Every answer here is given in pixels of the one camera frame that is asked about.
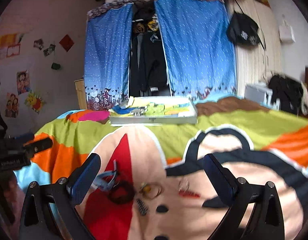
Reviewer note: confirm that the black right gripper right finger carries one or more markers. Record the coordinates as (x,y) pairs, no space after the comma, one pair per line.
(254,210)

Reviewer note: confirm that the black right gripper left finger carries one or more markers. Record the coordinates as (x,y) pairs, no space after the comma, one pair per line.
(37,220)

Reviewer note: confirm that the black hair comb clip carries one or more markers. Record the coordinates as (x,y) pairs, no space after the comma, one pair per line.
(143,209)

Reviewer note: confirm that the wooden cabinet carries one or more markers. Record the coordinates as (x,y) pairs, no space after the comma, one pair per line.
(81,95)

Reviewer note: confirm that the colourful cartoon bed cover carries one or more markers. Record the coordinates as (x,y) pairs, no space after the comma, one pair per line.
(163,166)

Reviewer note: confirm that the black clothes pile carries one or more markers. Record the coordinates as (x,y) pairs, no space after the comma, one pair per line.
(292,94)

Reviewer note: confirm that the white box by bed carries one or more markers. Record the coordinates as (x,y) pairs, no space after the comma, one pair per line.
(262,95)

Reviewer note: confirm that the white tray with cartoon lining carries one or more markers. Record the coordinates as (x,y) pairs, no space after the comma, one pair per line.
(154,110)

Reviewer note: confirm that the dark clothes in wardrobe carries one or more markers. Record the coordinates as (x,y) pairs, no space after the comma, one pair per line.
(148,72)

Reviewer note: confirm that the blue dotted wardrobe curtain left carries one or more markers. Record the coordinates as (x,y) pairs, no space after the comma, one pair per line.
(107,54)

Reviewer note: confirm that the blue dotted wardrobe curtain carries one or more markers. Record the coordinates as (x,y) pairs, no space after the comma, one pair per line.
(107,54)
(200,60)

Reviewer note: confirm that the white wooden wardrobe door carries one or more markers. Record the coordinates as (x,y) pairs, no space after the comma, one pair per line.
(254,62)

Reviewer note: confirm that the black hanging bag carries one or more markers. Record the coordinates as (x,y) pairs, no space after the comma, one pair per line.
(243,30)

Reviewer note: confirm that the blue dotted wardrobe curtain right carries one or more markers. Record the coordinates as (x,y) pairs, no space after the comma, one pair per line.
(200,60)

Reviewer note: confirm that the family cartoon wall poster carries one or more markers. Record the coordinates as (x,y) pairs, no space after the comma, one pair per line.
(12,106)

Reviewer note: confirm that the yellow sun wall sticker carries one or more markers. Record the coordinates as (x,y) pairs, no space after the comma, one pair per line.
(34,101)

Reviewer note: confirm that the red square wall sticker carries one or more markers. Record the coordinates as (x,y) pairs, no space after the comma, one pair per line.
(66,42)

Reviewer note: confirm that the white wall box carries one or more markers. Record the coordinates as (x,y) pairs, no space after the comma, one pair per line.
(286,33)

